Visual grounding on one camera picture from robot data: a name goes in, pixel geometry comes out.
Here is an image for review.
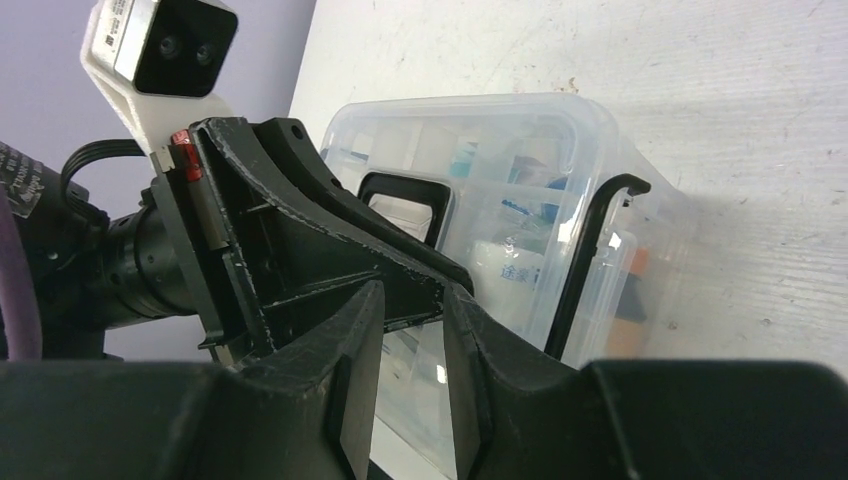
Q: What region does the brown bottle orange label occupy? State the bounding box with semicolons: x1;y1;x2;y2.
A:
606;248;650;358

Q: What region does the teal packet of supplies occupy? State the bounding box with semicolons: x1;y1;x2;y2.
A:
434;138;574;223

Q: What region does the clear plastic box lid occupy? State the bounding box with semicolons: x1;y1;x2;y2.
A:
321;93;621;347

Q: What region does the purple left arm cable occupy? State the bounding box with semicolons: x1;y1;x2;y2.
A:
0;185;44;362

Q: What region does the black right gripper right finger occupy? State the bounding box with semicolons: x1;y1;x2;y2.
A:
443;285;847;479

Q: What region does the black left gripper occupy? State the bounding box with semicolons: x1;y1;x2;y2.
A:
151;118;474;365

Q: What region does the clear plastic medicine box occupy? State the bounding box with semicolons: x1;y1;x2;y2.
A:
384;168;688;449

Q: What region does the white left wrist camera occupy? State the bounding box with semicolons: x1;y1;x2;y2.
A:
80;0;239;154

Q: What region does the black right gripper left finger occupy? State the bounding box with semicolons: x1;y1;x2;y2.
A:
1;281;385;479

